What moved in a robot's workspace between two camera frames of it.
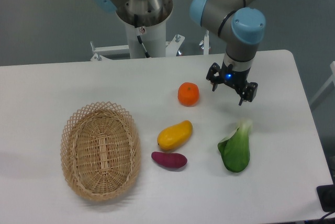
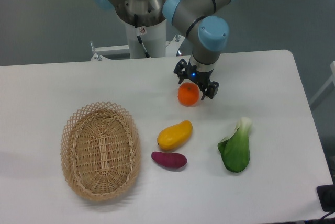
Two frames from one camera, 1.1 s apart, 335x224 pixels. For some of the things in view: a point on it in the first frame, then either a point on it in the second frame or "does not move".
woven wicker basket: (100, 151) does not move
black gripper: (237, 80) → (183, 69)
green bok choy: (235, 149) does not move
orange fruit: (188, 94) does not move
